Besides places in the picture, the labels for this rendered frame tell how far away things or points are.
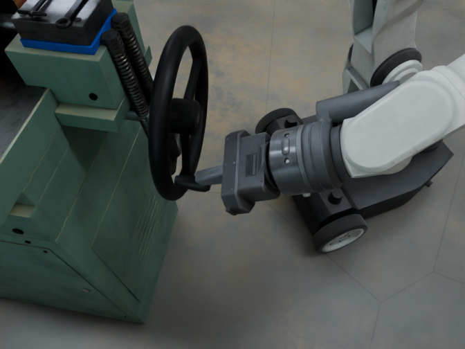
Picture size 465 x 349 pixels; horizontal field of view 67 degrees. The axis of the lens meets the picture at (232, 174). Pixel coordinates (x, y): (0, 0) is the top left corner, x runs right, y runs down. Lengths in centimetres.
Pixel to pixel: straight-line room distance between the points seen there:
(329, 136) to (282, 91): 143
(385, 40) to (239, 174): 60
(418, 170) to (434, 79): 110
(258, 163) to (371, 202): 91
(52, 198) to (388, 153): 49
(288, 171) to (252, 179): 5
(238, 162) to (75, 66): 25
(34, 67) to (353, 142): 43
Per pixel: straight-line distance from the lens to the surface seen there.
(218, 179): 51
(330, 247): 136
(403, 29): 98
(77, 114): 58
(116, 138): 79
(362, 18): 102
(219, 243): 136
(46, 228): 63
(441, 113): 38
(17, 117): 56
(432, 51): 236
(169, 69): 49
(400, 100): 39
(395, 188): 140
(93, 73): 52
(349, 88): 119
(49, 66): 55
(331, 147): 42
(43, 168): 59
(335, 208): 123
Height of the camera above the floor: 125
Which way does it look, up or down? 57 degrees down
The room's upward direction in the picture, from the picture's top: straight up
